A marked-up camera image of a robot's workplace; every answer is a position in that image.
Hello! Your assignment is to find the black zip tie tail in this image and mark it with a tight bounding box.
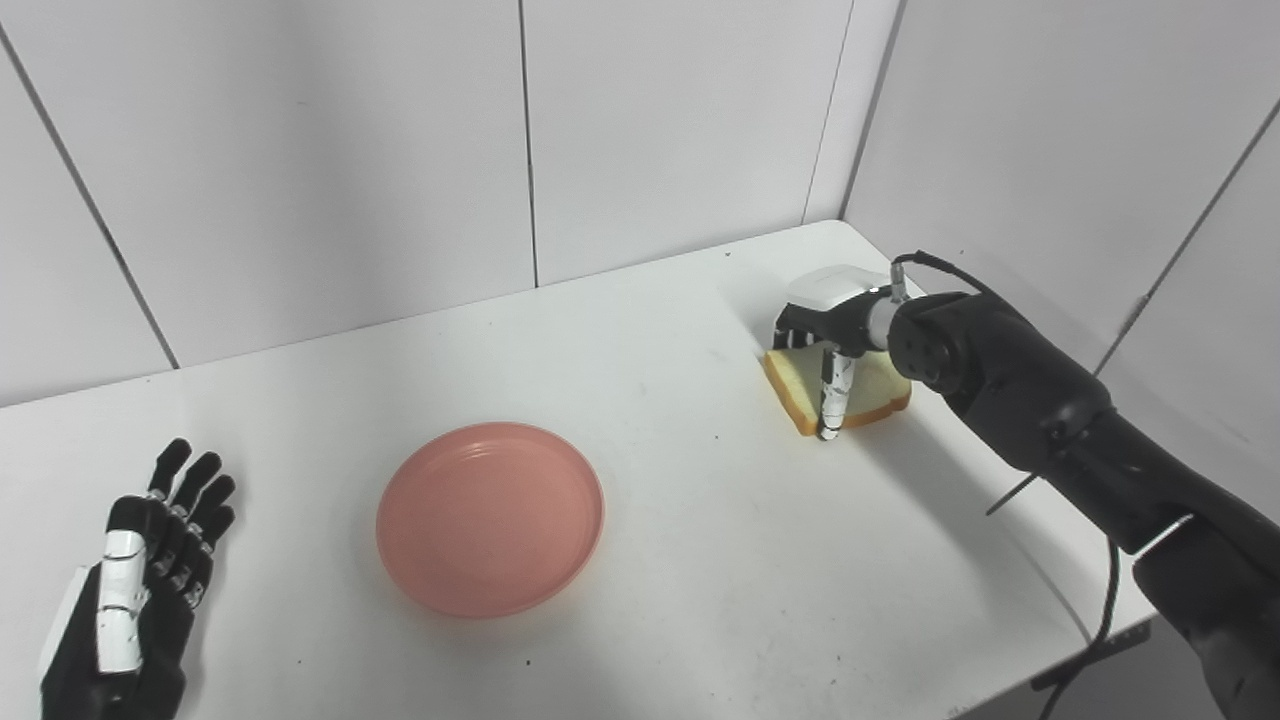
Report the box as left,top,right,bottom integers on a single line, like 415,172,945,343
985,472,1043,517

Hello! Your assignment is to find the pink round plate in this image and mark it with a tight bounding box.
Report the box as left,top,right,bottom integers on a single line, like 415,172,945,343
376,421,606,620

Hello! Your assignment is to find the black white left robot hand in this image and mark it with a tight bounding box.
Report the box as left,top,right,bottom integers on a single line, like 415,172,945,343
38,438,238,720

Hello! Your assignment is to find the slice of white bread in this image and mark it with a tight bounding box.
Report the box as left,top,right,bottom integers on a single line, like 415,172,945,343
762,345,913,438

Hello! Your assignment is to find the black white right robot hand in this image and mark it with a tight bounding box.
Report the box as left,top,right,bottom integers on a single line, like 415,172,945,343
772,264,896,442

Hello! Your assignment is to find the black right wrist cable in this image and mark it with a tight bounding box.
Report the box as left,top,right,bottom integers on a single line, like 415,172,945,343
890,250,1119,720

